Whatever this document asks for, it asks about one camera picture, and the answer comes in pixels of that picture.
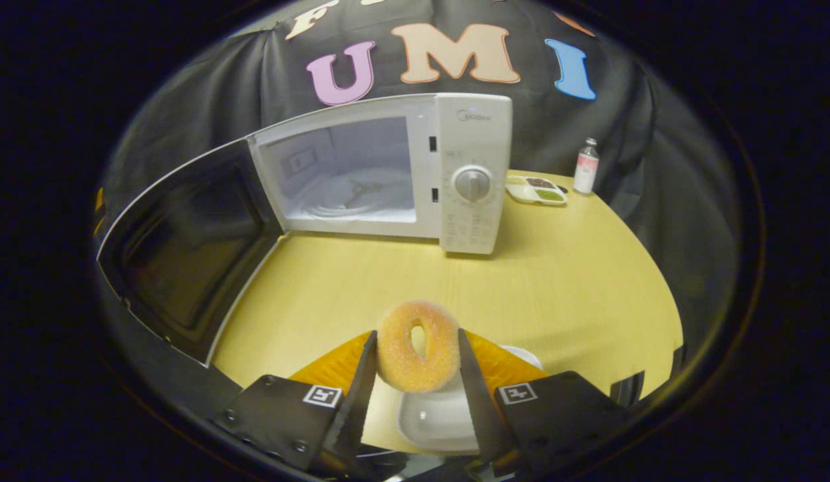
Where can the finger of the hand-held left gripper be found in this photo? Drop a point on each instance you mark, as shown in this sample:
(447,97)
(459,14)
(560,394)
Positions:
(98,211)

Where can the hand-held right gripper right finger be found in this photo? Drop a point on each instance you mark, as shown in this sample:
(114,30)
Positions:
(478,408)

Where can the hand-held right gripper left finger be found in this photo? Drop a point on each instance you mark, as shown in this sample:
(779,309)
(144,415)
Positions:
(355,415)

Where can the white microwave oven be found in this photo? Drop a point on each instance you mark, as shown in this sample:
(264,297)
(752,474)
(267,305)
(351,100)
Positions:
(472,134)

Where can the white rectangular plate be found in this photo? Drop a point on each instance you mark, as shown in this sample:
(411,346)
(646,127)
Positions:
(442,418)

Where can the white divided dish with seeds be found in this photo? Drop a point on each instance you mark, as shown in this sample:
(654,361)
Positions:
(535,191)

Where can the small pink label bottle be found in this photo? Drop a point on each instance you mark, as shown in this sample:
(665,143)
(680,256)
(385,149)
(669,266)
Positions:
(586,171)

